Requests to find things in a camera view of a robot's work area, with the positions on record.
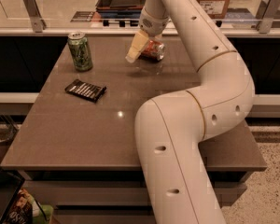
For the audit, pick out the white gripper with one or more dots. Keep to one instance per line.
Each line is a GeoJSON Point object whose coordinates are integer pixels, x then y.
{"type": "Point", "coordinates": [153, 25]}

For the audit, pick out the left metal glass bracket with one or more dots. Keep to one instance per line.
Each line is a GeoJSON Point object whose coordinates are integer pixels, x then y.
{"type": "Point", "coordinates": [37, 22]}

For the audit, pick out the brown snack bag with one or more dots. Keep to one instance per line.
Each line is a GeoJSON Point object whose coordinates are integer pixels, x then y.
{"type": "Point", "coordinates": [21, 211]}

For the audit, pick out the green soda can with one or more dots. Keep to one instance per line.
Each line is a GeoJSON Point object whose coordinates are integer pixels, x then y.
{"type": "Point", "coordinates": [80, 51]}

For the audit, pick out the right metal glass bracket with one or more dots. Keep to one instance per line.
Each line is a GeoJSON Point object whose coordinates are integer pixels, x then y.
{"type": "Point", "coordinates": [266, 22]}

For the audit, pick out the black striped snack packet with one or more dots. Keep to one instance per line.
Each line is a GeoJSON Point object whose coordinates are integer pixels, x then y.
{"type": "Point", "coordinates": [85, 90]}

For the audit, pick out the green bag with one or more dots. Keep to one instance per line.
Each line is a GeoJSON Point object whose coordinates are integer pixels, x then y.
{"type": "Point", "coordinates": [42, 214]}

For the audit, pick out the upper grey drawer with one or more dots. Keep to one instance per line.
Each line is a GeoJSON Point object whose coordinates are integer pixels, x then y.
{"type": "Point", "coordinates": [89, 193]}

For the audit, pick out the black bin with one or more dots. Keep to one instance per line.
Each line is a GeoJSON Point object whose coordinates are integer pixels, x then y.
{"type": "Point", "coordinates": [10, 184]}

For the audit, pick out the grey drawer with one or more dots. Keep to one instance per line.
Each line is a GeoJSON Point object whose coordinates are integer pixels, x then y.
{"type": "Point", "coordinates": [103, 217]}
{"type": "Point", "coordinates": [89, 193]}

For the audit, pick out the lower grey drawer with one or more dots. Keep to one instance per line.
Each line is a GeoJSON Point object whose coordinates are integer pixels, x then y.
{"type": "Point", "coordinates": [103, 217]}

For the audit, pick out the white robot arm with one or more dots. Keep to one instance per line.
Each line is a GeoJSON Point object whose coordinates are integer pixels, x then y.
{"type": "Point", "coordinates": [169, 127]}

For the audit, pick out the metal glass bracket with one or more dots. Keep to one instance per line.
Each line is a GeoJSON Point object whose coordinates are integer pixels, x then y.
{"type": "Point", "coordinates": [37, 22]}
{"type": "Point", "coordinates": [266, 22]}

